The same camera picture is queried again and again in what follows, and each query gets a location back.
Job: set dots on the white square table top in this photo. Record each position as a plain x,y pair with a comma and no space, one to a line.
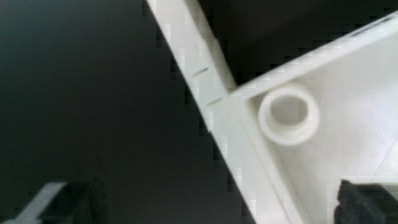
305,127

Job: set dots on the white L-shaped fence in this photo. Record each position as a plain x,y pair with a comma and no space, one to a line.
195,51

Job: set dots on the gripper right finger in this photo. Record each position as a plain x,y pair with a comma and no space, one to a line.
367,205

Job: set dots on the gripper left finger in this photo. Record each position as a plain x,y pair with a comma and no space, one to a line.
67,203

